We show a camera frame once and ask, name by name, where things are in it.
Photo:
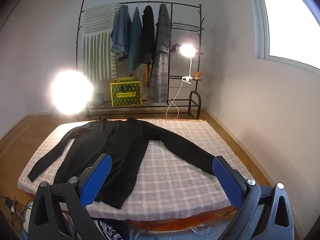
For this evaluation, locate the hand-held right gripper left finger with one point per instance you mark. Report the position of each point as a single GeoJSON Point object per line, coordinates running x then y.
{"type": "Point", "coordinates": [98, 180]}

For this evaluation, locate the black hanging coat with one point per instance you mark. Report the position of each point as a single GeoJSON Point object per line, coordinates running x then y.
{"type": "Point", "coordinates": [148, 35]}

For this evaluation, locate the teal hanging sweater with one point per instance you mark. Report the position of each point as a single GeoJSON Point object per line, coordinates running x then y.
{"type": "Point", "coordinates": [135, 42]}

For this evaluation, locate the navy white patterned cloth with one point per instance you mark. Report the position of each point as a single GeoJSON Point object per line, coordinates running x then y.
{"type": "Point", "coordinates": [107, 230]}

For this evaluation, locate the small dark bag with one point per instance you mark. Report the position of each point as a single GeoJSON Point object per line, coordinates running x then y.
{"type": "Point", "coordinates": [175, 48]}

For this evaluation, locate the black metal clothes rack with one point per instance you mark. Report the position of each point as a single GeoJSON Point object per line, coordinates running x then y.
{"type": "Point", "coordinates": [185, 26]}

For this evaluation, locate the plaid-covered table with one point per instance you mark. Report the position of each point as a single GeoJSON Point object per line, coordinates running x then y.
{"type": "Point", "coordinates": [175, 175]}

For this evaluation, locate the dark round pot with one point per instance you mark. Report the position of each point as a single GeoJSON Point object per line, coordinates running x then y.
{"type": "Point", "coordinates": [98, 100]}

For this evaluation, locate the yellow green storage box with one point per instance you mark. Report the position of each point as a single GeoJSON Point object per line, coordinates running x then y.
{"type": "Point", "coordinates": [126, 93]}

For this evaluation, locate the small brown teddy bear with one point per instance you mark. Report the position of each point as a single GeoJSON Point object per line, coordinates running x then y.
{"type": "Point", "coordinates": [197, 75]}

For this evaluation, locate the grey plaid coat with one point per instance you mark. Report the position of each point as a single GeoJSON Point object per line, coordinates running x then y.
{"type": "Point", "coordinates": [160, 67]}

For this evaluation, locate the white clip lamp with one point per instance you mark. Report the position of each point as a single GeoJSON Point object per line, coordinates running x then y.
{"type": "Point", "coordinates": [187, 50]}

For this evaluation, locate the green striped wall cloth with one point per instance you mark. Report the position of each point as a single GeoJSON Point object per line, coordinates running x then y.
{"type": "Point", "coordinates": [96, 55]}

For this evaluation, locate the window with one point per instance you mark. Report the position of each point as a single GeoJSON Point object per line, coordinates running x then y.
{"type": "Point", "coordinates": [287, 30]}

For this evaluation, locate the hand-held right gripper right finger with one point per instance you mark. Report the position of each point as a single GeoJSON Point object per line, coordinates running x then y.
{"type": "Point", "coordinates": [227, 180]}

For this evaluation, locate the blue denim jacket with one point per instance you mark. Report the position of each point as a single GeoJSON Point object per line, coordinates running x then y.
{"type": "Point", "coordinates": [121, 30]}

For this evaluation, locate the black long-sleeved sweater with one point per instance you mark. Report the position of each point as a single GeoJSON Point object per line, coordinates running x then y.
{"type": "Point", "coordinates": [120, 150]}

